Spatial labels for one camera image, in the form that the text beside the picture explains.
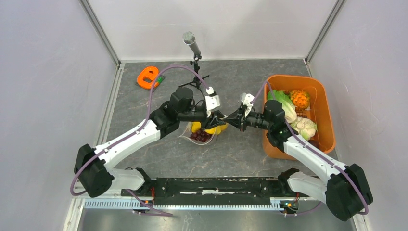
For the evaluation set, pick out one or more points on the green block on dark plate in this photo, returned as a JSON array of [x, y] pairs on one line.
[[160, 79]]

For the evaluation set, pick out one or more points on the purple grape bunch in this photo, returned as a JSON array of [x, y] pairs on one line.
[[201, 136]]

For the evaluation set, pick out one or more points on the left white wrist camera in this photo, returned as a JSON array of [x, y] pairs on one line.
[[212, 101]]

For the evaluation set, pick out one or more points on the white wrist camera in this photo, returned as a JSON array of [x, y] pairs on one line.
[[247, 100], [212, 101]]

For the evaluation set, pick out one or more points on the small yellow pineapple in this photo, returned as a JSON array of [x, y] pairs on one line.
[[300, 99]]

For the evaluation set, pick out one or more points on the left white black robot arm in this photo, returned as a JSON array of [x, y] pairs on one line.
[[95, 166]]

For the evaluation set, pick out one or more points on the pale green cabbage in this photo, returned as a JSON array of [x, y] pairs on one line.
[[305, 127]]

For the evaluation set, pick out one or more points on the white cable duct strip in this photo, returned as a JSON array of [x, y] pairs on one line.
[[132, 203]]

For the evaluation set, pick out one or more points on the yellow lemon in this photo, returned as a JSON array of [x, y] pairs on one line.
[[196, 126]]

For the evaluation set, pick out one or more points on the yellow mango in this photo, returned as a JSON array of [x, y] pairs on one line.
[[216, 130]]

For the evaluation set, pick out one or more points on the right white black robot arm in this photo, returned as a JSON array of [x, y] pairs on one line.
[[343, 189]]

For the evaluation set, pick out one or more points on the clear dotted zip top bag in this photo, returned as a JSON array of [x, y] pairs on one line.
[[187, 132]]

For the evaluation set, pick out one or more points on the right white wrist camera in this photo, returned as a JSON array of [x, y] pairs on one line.
[[247, 100]]

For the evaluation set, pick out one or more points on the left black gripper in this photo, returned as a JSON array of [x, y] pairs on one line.
[[214, 121]]

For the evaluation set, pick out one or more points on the green lettuce leaf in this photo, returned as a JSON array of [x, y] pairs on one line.
[[287, 104]]

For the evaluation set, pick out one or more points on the orange plastic food bin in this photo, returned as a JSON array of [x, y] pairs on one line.
[[318, 110]]

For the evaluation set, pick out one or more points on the silver microphone on tripod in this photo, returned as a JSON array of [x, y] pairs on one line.
[[190, 39]]

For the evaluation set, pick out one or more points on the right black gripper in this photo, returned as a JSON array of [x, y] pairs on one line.
[[238, 118]]

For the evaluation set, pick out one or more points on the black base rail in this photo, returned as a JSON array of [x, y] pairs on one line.
[[214, 191]]

